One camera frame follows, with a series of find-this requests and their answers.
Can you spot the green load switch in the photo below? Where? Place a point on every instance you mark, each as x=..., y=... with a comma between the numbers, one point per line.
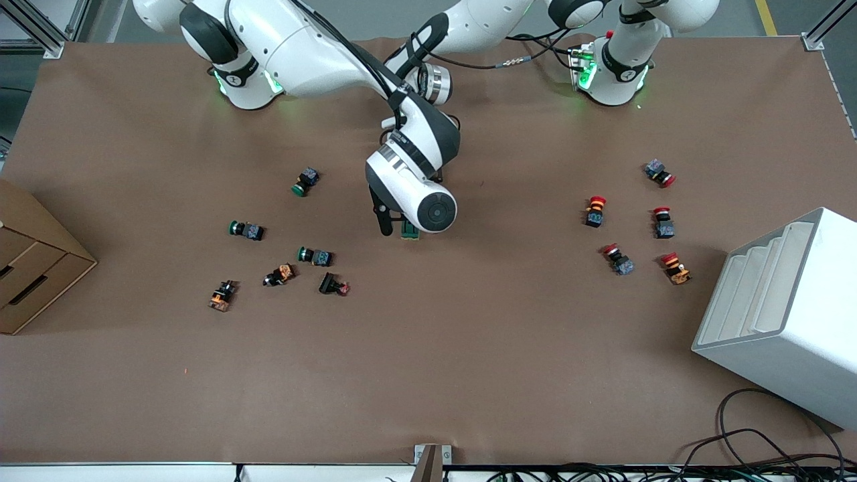
x=410, y=233

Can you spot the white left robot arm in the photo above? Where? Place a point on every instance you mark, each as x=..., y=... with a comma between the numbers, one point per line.
x=622, y=67

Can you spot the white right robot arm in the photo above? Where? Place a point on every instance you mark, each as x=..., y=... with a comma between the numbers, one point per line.
x=321, y=60

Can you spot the green mushroom push button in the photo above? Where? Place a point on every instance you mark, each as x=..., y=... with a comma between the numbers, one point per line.
x=308, y=178
x=251, y=231
x=320, y=257

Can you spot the black square push button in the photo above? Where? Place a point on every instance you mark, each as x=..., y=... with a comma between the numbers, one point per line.
x=328, y=283

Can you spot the brown table cover mat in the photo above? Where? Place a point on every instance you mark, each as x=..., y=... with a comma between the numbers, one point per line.
x=469, y=348

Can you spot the red button with orange block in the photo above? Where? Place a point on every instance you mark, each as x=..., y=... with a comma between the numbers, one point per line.
x=594, y=215
x=677, y=273

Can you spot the red emergency stop button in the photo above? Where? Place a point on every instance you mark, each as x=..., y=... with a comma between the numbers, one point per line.
x=656, y=169
x=664, y=229
x=622, y=264

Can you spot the cardboard drawer box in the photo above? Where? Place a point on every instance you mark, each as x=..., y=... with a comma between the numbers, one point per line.
x=33, y=268

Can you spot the white stepped storage rack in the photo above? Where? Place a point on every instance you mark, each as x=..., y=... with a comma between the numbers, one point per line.
x=790, y=321

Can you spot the orange black selector switch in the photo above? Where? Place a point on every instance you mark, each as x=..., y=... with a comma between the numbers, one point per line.
x=221, y=298
x=284, y=272

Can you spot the metal table edge bracket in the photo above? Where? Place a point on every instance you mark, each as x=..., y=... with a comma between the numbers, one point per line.
x=432, y=462

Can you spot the white table edge rail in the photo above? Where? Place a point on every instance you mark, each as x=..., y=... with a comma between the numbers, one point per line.
x=134, y=474

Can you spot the aluminium frame profile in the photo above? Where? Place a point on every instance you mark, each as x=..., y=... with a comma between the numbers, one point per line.
x=40, y=40
x=827, y=27

